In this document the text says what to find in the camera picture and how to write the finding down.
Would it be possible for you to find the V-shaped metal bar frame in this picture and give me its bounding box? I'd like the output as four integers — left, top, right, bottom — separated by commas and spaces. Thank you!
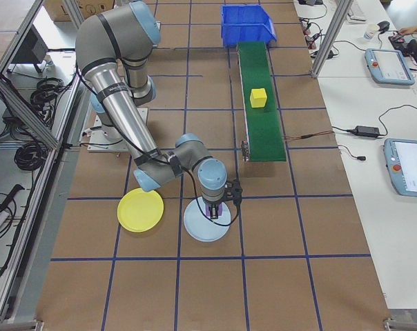
0, 0, 92, 325

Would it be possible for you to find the yellow plastic plate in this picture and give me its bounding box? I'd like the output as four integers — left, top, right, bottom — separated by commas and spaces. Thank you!
117, 188, 165, 232

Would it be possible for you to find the yellow cube block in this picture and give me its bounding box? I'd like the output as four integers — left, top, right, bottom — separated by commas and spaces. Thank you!
249, 88, 268, 109

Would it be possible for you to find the red black conveyor wire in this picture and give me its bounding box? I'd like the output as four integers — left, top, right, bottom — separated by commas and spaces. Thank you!
284, 132, 335, 141

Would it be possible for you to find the black cable with plug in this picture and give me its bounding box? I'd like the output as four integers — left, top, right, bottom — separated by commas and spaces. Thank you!
338, 144, 367, 162

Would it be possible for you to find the white desk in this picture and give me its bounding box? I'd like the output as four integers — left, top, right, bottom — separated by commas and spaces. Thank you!
293, 0, 417, 313

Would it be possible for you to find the black handle tool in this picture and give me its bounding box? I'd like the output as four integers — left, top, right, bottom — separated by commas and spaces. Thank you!
0, 184, 26, 214

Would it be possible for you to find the purple cube block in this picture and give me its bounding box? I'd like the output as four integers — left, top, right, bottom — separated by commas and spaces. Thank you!
205, 203, 224, 219

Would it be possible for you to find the coiled black cable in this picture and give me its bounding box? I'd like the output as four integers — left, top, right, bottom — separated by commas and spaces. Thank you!
14, 141, 46, 172
29, 77, 64, 112

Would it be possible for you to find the brown cardboard box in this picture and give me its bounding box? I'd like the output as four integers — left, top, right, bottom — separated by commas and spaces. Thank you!
44, 0, 116, 22

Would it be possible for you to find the green conveyor belt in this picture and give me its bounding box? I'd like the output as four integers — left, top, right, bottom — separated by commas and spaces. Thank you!
236, 41, 287, 163

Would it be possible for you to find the white keyboard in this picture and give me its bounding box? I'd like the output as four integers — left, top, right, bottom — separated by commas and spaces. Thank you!
347, 0, 367, 22

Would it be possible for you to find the white paper cup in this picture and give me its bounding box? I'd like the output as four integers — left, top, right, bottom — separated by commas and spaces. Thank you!
363, 23, 379, 41

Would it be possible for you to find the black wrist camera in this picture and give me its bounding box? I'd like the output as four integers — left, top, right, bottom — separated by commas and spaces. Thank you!
225, 179, 244, 205

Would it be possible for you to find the black adapter cable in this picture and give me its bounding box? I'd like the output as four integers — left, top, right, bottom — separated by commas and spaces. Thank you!
332, 105, 417, 136

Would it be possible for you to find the black power adapter brick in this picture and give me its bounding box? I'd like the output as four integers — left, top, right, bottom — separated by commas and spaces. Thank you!
352, 125, 381, 137

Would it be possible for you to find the grey blue teach pendant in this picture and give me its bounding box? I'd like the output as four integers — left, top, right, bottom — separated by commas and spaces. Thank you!
382, 137, 417, 199
364, 47, 416, 86

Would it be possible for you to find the black monitor box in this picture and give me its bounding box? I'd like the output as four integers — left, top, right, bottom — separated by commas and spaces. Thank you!
21, 24, 50, 74

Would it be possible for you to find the light blue plastic plate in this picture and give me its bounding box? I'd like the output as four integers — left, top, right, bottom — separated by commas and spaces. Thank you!
183, 198, 232, 242

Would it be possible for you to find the blue plastic storage bin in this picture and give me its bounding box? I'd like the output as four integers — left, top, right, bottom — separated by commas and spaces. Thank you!
220, 4, 278, 48

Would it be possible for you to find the black electronics with cables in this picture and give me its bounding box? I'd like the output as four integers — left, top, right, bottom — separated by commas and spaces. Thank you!
300, 17, 334, 59

